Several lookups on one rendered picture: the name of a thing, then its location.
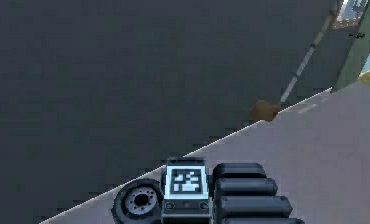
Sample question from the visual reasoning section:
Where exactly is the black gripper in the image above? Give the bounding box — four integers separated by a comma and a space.
110, 178, 165, 224

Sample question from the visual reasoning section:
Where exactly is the grey floor lamp brown base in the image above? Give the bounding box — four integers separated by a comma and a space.
248, 0, 342, 122

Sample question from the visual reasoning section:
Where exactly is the grey room door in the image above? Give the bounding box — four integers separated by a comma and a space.
331, 0, 370, 93

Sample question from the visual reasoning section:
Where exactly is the brown framed window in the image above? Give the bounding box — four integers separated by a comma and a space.
333, 0, 370, 30

